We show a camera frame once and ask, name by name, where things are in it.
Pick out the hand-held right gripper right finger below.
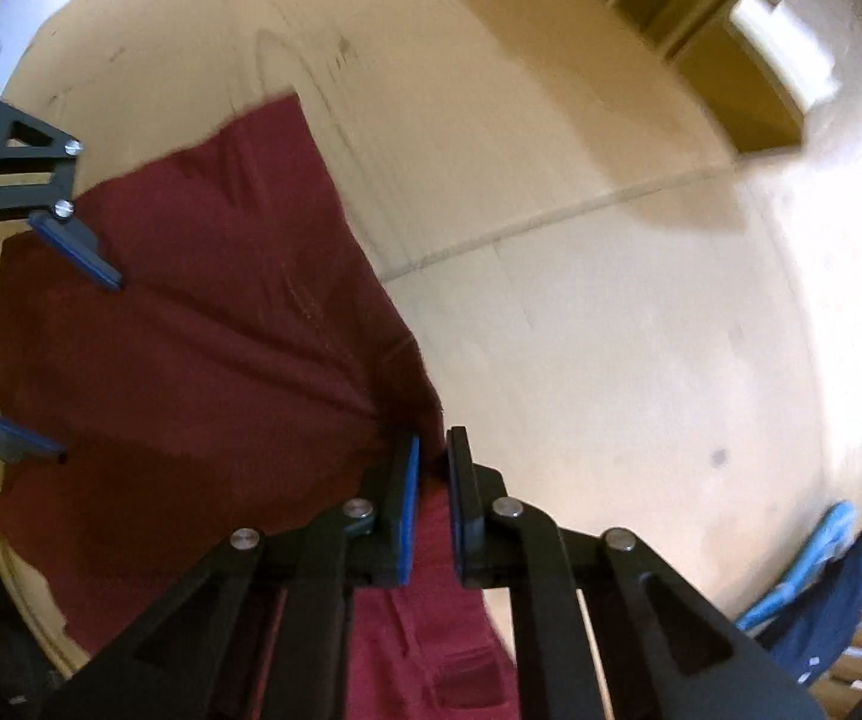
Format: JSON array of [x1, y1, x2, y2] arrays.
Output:
[[446, 426, 830, 720]]

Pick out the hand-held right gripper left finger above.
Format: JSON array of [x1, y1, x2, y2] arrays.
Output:
[[37, 433, 422, 720]]

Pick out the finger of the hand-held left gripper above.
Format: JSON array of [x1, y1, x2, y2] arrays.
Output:
[[0, 382, 68, 492], [0, 94, 124, 291]]

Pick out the dark red pants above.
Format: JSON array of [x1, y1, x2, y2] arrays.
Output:
[[0, 92, 522, 720]]

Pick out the light blue garment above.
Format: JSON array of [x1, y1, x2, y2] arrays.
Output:
[[735, 501, 860, 632]]

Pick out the dark blue garment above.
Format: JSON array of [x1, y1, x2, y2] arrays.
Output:
[[757, 529, 862, 687]]

